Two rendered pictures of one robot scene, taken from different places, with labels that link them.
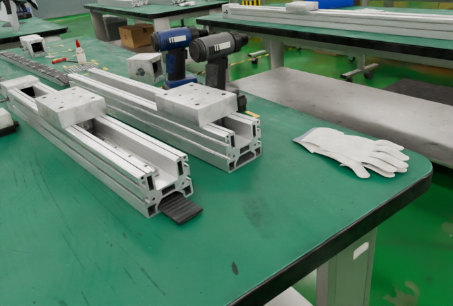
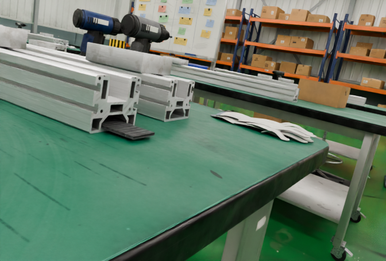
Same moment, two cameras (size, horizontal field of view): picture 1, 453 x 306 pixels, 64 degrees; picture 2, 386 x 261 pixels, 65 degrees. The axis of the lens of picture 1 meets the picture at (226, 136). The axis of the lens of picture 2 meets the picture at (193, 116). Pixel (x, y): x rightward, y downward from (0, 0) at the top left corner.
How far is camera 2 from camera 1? 0.32 m
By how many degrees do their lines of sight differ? 26
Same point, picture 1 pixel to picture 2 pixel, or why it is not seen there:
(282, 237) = (247, 161)
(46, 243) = not seen: outside the picture
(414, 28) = (259, 88)
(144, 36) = not seen: hidden behind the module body
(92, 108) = (11, 35)
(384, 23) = (238, 81)
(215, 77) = not seen: hidden behind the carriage
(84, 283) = (17, 167)
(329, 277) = (240, 244)
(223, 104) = (162, 61)
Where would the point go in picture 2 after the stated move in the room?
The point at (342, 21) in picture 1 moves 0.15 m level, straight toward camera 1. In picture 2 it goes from (207, 76) to (209, 77)
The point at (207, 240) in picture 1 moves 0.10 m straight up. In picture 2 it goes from (172, 154) to (185, 81)
